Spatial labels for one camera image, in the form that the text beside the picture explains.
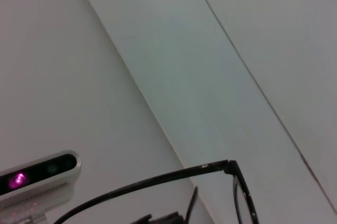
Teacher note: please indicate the black glasses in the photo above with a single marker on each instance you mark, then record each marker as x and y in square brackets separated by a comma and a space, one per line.
[231, 167]

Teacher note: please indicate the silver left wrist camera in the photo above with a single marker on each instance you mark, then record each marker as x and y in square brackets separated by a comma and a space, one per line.
[39, 189]

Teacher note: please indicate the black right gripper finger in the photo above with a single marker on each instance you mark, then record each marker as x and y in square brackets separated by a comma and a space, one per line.
[144, 221]
[168, 220]

